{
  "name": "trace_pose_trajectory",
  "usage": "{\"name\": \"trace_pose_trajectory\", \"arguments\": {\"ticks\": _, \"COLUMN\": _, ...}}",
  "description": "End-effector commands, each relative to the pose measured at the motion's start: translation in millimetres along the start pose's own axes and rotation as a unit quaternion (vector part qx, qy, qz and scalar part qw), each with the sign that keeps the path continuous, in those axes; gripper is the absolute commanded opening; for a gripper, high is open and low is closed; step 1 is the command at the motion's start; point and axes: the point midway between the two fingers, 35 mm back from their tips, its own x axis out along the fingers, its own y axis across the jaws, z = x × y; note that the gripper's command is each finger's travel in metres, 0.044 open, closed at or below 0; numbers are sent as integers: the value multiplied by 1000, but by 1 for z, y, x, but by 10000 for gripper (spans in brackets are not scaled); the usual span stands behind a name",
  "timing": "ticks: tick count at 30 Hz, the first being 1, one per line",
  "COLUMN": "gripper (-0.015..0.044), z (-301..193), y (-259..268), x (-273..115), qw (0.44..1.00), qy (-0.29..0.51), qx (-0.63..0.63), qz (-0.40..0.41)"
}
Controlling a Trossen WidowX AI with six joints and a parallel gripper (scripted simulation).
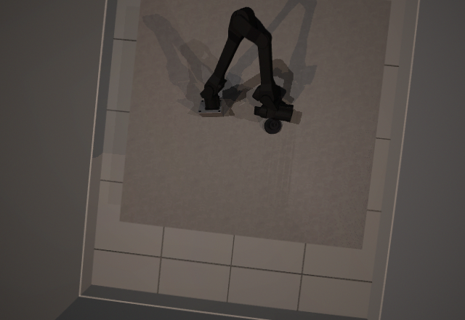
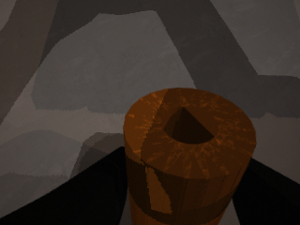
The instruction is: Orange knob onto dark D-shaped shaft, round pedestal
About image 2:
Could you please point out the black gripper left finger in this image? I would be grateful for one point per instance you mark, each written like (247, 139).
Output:
(96, 196)

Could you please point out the orange knob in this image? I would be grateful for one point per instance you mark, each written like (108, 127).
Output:
(187, 151)

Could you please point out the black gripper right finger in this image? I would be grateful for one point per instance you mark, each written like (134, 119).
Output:
(266, 197)

